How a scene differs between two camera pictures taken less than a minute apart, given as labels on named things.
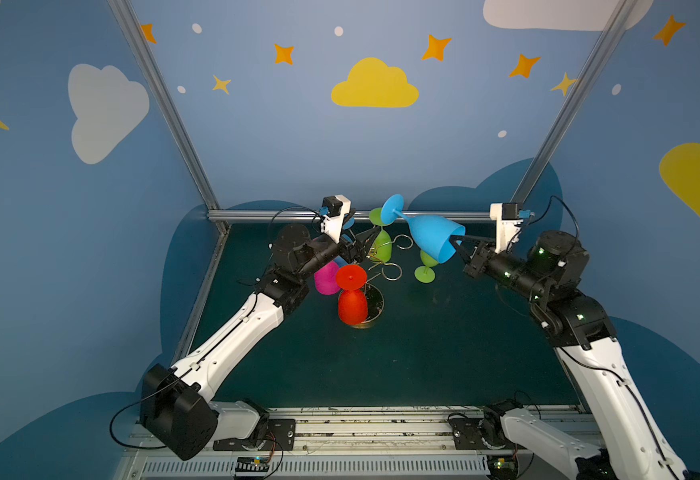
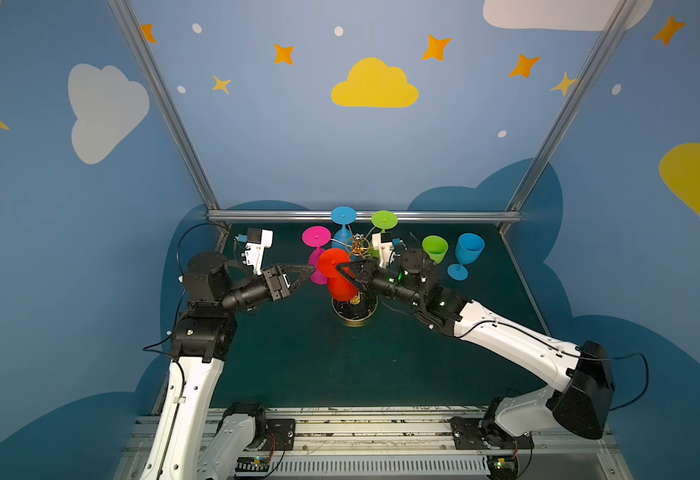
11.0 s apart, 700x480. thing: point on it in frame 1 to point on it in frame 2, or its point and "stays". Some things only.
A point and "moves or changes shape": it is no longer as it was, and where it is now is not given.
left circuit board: x=252 y=464 stays
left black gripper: x=346 y=245 to x=273 y=284
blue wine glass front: x=432 y=233 moves or changes shape
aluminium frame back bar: x=263 y=213 stays
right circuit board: x=502 y=467 stays
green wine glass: x=425 y=274 moves or changes shape
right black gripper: x=479 y=260 to x=364 y=276
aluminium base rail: x=373 y=443 stays
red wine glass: x=353 y=300 moves or changes shape
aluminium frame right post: x=578 y=102 stays
